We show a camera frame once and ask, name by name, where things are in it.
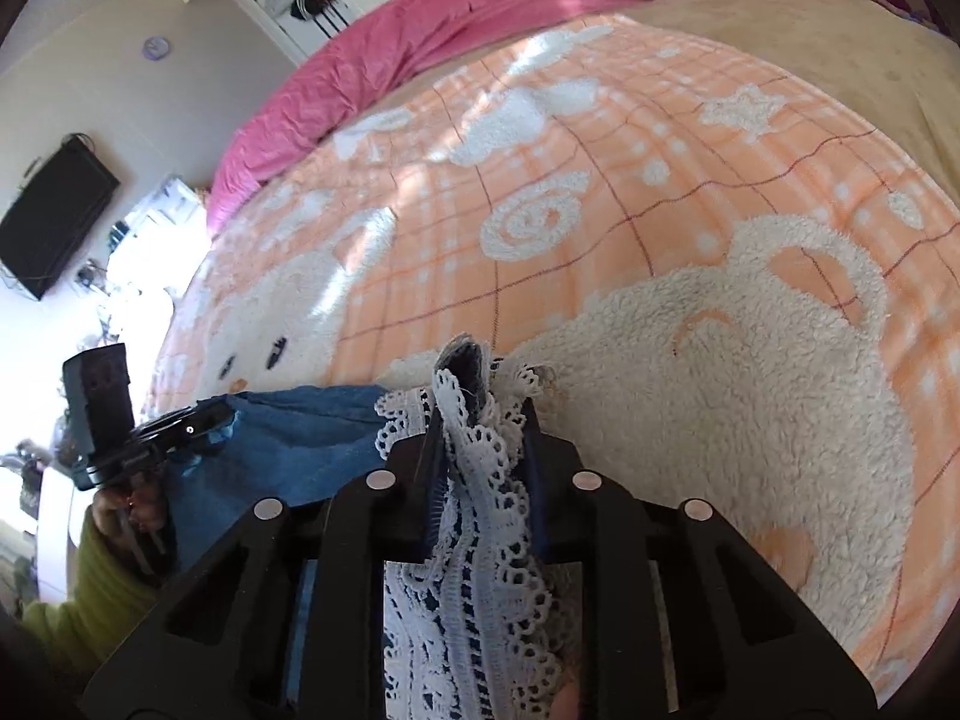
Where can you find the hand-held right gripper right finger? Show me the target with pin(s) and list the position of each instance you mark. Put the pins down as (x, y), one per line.
(536, 499)

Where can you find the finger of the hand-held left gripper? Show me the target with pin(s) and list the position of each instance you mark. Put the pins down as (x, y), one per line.
(187, 424)

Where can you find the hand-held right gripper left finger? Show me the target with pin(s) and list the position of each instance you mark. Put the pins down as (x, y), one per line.
(433, 517)

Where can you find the blue denim pants lace trim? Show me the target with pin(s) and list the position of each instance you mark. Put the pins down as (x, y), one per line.
(300, 442)

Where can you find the person's left forearm green sleeve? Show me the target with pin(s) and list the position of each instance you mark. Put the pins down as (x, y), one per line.
(82, 600)

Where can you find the person's left hand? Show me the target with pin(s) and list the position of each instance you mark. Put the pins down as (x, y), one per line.
(139, 510)

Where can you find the white dresser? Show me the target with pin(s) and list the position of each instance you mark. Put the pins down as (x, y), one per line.
(150, 255)

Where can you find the orange printed blanket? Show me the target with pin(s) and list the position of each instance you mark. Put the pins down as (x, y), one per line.
(600, 202)

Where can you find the white door with hooks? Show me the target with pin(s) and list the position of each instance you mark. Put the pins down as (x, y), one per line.
(300, 7)

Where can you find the pink duvet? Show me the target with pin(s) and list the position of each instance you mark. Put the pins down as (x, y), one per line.
(450, 15)

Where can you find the black wall television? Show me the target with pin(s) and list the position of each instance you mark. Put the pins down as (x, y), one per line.
(52, 217)

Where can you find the purple wall clock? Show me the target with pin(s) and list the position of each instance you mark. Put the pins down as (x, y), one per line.
(156, 48)

